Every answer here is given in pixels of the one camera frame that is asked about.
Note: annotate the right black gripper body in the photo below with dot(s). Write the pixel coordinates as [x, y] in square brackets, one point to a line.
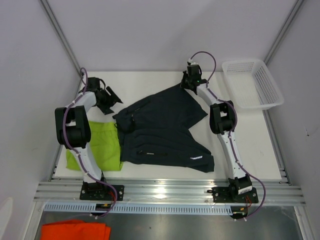
[189, 80]

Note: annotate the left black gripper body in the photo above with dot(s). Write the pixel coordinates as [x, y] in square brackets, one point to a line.
[102, 104]

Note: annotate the lime green shorts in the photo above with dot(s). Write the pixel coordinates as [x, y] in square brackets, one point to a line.
[105, 146]

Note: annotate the dark navy shorts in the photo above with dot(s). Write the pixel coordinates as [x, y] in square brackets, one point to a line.
[155, 131]

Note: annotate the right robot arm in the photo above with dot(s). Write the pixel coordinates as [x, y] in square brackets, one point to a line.
[222, 121]

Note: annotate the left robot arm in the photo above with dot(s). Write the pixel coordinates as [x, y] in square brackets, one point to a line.
[73, 130]

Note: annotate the white plastic basket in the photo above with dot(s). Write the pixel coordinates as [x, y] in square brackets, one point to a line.
[251, 85]

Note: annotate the orange cloth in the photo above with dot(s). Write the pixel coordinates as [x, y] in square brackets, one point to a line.
[75, 230]

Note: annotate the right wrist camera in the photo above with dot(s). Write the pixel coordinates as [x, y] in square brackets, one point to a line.
[191, 62]

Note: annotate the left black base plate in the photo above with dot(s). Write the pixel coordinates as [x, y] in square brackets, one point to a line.
[96, 192]

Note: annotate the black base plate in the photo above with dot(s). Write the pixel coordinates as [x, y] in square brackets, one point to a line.
[96, 192]
[222, 194]

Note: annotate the right aluminium corner post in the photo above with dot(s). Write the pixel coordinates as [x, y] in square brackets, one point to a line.
[288, 23]

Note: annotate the aluminium corner post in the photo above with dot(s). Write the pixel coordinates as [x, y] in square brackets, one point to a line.
[60, 34]
[288, 23]

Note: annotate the left aluminium corner post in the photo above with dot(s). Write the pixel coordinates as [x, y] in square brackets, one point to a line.
[60, 34]

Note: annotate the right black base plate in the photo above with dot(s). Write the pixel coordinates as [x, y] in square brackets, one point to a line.
[222, 194]

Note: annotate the white slotted cable duct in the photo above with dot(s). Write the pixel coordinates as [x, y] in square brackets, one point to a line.
[130, 208]

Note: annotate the aluminium mounting rail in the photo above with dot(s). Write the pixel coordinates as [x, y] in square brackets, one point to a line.
[166, 191]

